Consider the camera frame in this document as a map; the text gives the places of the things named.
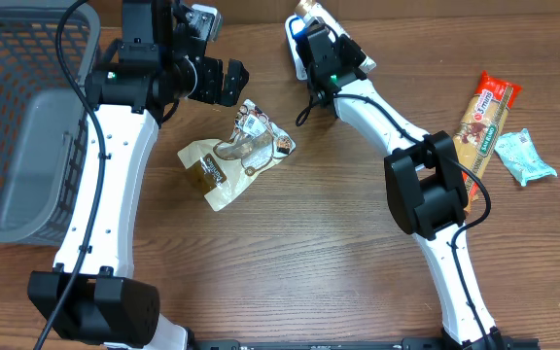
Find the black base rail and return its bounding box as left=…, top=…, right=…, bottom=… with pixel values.
left=182, top=337, right=542, bottom=350

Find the orange biscuit package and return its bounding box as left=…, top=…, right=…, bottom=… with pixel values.
left=452, top=70, right=523, bottom=215

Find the white barcode scanner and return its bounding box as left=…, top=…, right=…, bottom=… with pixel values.
left=284, top=15, right=307, bottom=81

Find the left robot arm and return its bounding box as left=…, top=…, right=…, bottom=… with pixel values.
left=27, top=0, right=249, bottom=350

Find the white tube gold cap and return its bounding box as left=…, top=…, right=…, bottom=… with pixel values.
left=293, top=0, right=377, bottom=75

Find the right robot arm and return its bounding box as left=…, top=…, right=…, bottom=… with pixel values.
left=286, top=17, right=506, bottom=349

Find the grey plastic shopping basket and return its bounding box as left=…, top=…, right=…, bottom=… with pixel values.
left=0, top=1, right=88, bottom=246

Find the teal wipes packet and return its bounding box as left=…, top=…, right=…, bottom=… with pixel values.
left=495, top=128, right=558, bottom=187

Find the white brown snack pouch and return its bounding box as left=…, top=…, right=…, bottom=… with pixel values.
left=178, top=99, right=297, bottom=211

